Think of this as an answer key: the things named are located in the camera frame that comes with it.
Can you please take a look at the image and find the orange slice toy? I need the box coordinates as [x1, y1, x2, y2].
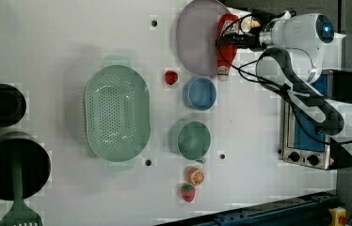
[186, 167, 205, 186]

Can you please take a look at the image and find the green spatula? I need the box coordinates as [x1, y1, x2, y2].
[0, 146, 43, 226]

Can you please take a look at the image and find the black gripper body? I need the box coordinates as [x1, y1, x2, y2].
[216, 34, 263, 52]

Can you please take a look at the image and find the blue bowl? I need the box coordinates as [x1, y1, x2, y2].
[183, 77, 216, 111]

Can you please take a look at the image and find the small red strawberry toy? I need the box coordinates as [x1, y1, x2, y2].
[165, 71, 178, 85]

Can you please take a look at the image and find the lilac round plate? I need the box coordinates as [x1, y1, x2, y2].
[176, 0, 229, 76]

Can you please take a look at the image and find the red ketchup bottle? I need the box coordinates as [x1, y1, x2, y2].
[216, 13, 239, 82]

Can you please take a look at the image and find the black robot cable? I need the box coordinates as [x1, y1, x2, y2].
[216, 10, 352, 146]

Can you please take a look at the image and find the large red strawberry toy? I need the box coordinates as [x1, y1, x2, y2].
[181, 184, 196, 202]

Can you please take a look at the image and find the small black pot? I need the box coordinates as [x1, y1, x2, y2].
[0, 84, 26, 127]

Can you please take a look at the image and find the green perforated colander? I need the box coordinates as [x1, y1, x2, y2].
[84, 56, 151, 171]

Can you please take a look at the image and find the yellow emergency stop box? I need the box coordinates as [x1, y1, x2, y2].
[328, 207, 348, 226]

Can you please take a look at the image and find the large black pot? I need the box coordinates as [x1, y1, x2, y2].
[0, 132, 51, 201]

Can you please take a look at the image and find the green mug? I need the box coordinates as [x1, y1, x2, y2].
[168, 120, 211, 164]

